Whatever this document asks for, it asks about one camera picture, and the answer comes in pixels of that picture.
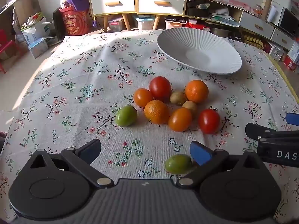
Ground cardboard boxes pile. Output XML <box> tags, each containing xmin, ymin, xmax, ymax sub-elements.
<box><xmin>21</xmin><ymin>16</ymin><xmax>55</xmax><ymax>59</ymax></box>

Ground white storage box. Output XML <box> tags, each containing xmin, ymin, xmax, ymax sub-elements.
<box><xmin>165</xmin><ymin>17</ymin><xmax>187</xmax><ymax>29</ymax></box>

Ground low cabinet with grey drawers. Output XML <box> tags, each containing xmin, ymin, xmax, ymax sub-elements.
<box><xmin>238</xmin><ymin>12</ymin><xmax>295</xmax><ymax>50</ymax></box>

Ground microwave oven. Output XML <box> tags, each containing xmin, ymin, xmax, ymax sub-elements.
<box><xmin>278</xmin><ymin>7</ymin><xmax>299</xmax><ymax>36</ymax></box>

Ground clear plastic storage box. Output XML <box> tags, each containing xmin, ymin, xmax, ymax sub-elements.
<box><xmin>107</xmin><ymin>16</ymin><xmax>124</xmax><ymax>32</ymax></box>

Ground egg cartons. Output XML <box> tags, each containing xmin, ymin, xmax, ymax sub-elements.
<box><xmin>243</xmin><ymin>34</ymin><xmax>264</xmax><ymax>48</ymax></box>

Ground white ribbed plate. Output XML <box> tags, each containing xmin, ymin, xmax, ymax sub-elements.
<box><xmin>156</xmin><ymin>27</ymin><xmax>243</xmax><ymax>75</ymax></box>

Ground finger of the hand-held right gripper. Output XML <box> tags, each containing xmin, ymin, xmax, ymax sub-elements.
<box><xmin>285</xmin><ymin>113</ymin><xmax>299</xmax><ymax>125</ymax></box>
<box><xmin>245</xmin><ymin>123</ymin><xmax>299</xmax><ymax>142</ymax></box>

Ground red printed bucket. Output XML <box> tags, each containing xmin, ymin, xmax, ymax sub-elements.
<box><xmin>59</xmin><ymin>6</ymin><xmax>91</xmax><ymax>36</ymax></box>

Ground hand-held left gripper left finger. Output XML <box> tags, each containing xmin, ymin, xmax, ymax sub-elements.
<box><xmin>21</xmin><ymin>138</ymin><xmax>115</xmax><ymax>189</ymax></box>

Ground green plum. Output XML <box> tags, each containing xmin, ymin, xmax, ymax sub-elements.
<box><xmin>115</xmin><ymin>105</ymin><xmax>138</xmax><ymax>127</ymax></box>
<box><xmin>165</xmin><ymin>154</ymin><xmax>194</xmax><ymax>175</ymax></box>

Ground red tomato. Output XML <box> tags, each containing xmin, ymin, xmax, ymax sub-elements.
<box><xmin>149</xmin><ymin>76</ymin><xmax>172</xmax><ymax>101</ymax></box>
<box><xmin>198</xmin><ymin>109</ymin><xmax>221</xmax><ymax>134</ymax></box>

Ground red carton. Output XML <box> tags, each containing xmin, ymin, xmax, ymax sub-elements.
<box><xmin>283</xmin><ymin>56</ymin><xmax>298</xmax><ymax>71</ymax></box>

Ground white printed carton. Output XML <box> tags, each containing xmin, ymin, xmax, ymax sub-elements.
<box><xmin>269</xmin><ymin>47</ymin><xmax>285</xmax><ymax>61</ymax></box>

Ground small brown kiwi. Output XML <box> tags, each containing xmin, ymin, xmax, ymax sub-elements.
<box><xmin>182</xmin><ymin>100</ymin><xmax>198</xmax><ymax>117</ymax></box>
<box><xmin>169</xmin><ymin>91</ymin><xmax>187</xmax><ymax>106</ymax></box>

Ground orange mandarin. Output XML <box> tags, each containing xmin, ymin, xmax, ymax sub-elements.
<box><xmin>144</xmin><ymin>100</ymin><xmax>170</xmax><ymax>125</ymax></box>
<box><xmin>185</xmin><ymin>80</ymin><xmax>209</xmax><ymax>103</ymax></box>

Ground red plastic stool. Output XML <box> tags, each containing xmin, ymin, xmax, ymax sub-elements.
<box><xmin>0</xmin><ymin>30</ymin><xmax>14</xmax><ymax>74</ymax></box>

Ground blue-lidded clear storage box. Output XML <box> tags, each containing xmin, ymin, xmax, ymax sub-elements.
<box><xmin>135</xmin><ymin>15</ymin><xmax>156</xmax><ymax>31</ymax></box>

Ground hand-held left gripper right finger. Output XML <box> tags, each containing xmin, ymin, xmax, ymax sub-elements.
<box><xmin>176</xmin><ymin>141</ymin><xmax>271</xmax><ymax>189</ymax></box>

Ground wooden cabinet with white drawers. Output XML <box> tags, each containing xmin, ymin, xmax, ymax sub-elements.
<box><xmin>86</xmin><ymin>0</ymin><xmax>187</xmax><ymax>32</ymax></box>

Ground orange tomato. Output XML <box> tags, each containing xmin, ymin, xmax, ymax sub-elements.
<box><xmin>133</xmin><ymin>88</ymin><xmax>154</xmax><ymax>108</ymax></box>
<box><xmin>168</xmin><ymin>107</ymin><xmax>192</xmax><ymax>132</ymax></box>

